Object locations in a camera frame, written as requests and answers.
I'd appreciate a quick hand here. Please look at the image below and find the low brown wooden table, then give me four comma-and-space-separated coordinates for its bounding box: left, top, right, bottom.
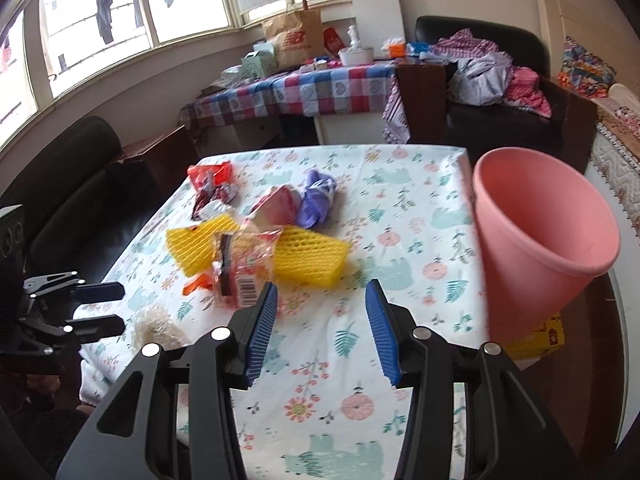
122, 125, 201, 196

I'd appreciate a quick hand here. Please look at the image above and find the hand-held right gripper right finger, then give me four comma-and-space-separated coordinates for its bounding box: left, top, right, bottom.
365, 279, 586, 480

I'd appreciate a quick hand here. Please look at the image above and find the white fluffy tissue ball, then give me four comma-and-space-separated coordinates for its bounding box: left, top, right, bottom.
132, 304, 188, 351

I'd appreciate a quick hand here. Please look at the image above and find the purple plastic bag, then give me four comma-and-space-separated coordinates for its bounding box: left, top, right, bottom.
295, 170, 338, 228

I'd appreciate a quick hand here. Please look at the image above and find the black leather armchair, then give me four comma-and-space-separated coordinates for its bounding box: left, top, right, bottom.
414, 16, 598, 173

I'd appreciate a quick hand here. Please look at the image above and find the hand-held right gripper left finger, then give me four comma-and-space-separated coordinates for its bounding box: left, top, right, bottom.
56, 281, 279, 480

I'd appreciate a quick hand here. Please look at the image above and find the dark hanging garment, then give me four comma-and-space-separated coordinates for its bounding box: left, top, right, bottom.
94, 0, 115, 45

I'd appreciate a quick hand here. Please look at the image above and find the brown paper bag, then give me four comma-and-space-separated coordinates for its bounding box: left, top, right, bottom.
262, 8, 327, 71

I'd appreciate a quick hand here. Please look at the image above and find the pile of clothes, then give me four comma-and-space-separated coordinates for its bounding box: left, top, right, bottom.
432, 28, 553, 118

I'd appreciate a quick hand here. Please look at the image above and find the colourful patterned pillow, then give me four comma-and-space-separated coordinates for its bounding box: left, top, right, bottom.
557, 36, 617, 100

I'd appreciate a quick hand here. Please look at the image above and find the striped hanging cloth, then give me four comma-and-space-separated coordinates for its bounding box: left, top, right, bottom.
382, 77, 411, 143

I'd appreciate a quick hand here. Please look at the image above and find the brown wooden cabinet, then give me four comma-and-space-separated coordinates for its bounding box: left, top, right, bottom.
395, 57, 448, 143

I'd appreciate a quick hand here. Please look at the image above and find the pink plastic bin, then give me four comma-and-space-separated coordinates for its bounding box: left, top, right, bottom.
472, 147, 622, 342

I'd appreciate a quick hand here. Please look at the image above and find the red bag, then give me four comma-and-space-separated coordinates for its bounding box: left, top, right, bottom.
322, 26, 343, 58

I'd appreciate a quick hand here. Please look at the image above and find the cream wooden headboard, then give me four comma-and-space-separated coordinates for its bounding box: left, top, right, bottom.
537, 0, 621, 78

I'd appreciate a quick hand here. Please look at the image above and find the white framed window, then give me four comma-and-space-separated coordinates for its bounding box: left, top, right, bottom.
0, 0, 351, 146

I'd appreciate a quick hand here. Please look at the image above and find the clear plastic wrapper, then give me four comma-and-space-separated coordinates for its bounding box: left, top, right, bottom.
211, 220, 286, 308

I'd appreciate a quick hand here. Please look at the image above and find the green box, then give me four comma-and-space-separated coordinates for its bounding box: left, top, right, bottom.
241, 42, 279, 80

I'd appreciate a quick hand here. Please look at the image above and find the checkered tablecloth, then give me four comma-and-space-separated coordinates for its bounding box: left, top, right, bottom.
180, 60, 401, 133

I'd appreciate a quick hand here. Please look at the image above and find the yellow cardboard box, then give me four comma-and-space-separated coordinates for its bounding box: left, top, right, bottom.
505, 312, 566, 361

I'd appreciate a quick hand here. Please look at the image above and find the yellow foam net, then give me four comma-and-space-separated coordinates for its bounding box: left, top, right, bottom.
166, 213, 241, 276
272, 226, 352, 288

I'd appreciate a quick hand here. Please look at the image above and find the floral tablecloth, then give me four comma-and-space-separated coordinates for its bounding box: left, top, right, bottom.
75, 144, 491, 480

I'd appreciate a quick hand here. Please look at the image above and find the red snack wrapper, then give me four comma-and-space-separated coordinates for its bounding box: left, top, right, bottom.
187, 161, 241, 221

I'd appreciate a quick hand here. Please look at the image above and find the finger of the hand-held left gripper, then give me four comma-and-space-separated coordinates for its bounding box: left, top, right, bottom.
22, 271, 125, 307
20, 313, 126, 357

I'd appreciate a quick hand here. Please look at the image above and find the bed with quilted cover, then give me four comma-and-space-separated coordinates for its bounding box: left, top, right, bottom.
585, 82, 640, 241

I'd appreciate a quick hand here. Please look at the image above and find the black leather sofa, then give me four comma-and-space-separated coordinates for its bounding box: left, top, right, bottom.
0, 116, 201, 311

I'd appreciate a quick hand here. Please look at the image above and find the white bowl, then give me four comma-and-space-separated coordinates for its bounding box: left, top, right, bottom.
338, 46, 376, 67

